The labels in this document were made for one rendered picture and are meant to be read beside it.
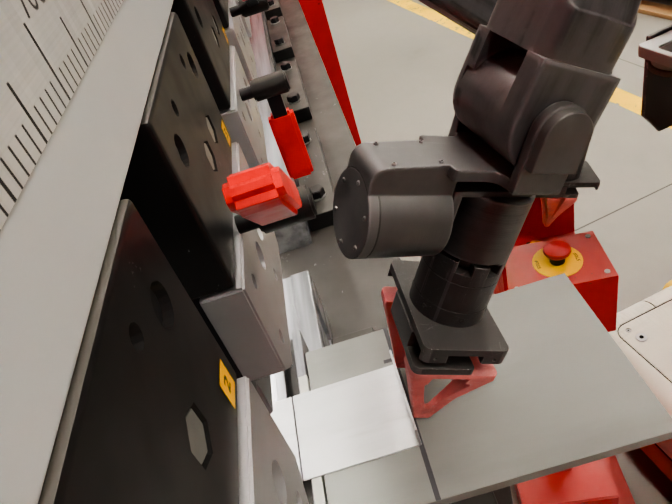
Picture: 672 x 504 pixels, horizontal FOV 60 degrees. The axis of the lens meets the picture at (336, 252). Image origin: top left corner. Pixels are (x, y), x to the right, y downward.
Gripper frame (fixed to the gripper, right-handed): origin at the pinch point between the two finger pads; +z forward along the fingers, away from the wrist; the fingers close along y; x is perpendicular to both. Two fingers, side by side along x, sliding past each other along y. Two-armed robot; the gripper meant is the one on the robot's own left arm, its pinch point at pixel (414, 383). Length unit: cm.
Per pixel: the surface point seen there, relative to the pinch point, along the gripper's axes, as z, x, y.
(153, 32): -26.7, -21.2, 2.9
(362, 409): 3.3, -3.8, 0.0
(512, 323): -3.4, 9.8, -4.2
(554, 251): 6.1, 32.6, -31.0
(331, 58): 37, 34, -215
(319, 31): 26, 27, -215
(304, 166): -12.2, -9.8, -14.0
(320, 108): 11, 7, -89
